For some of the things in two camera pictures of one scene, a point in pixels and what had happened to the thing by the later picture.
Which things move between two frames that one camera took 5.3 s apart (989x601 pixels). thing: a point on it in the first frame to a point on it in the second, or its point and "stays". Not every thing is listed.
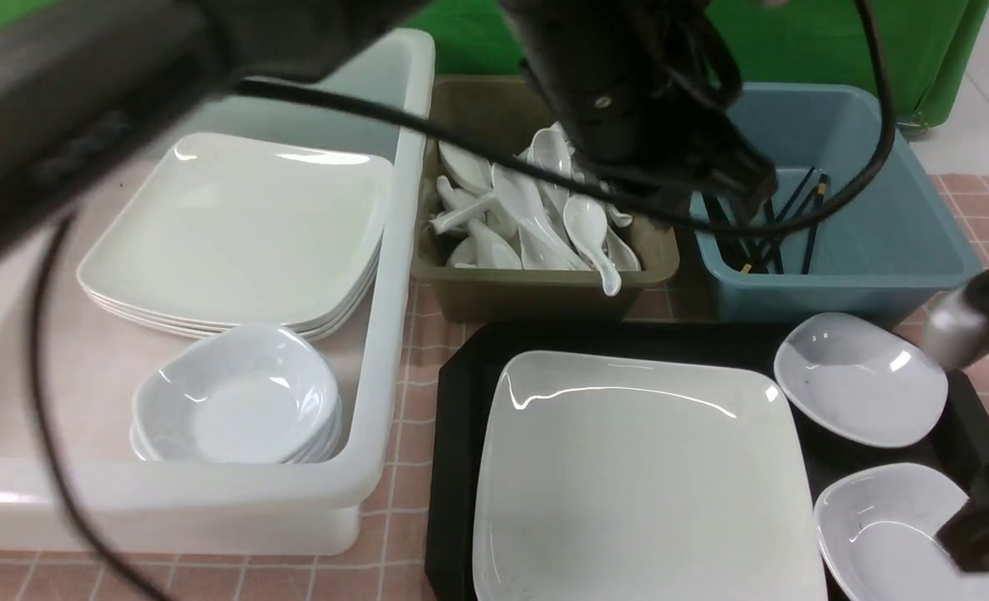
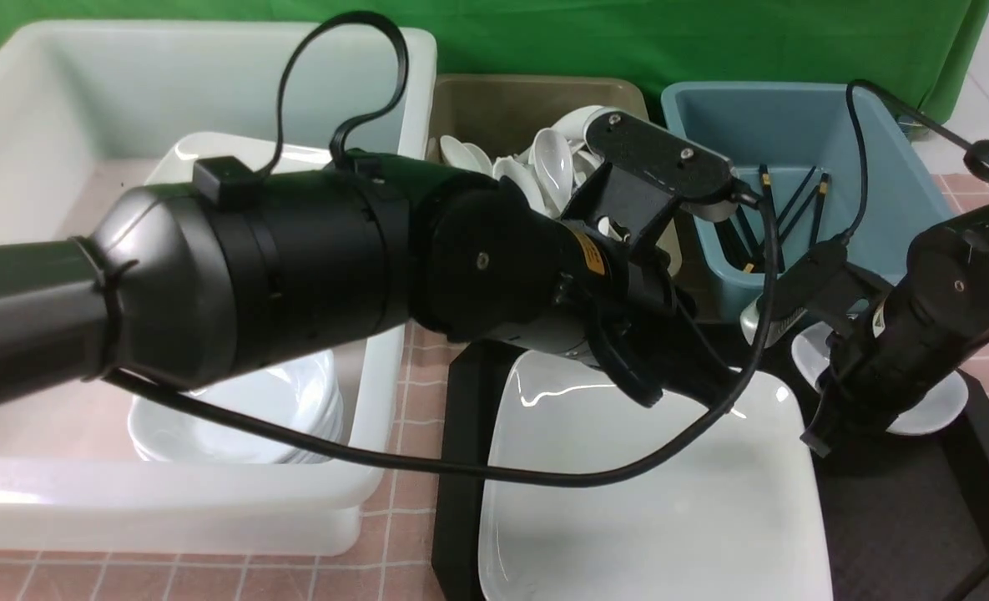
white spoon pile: (528, 224) to (554, 160)
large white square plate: (642, 476) stays
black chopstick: (822, 194) to (798, 213)
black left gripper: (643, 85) to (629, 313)
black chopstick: (749, 265) stays
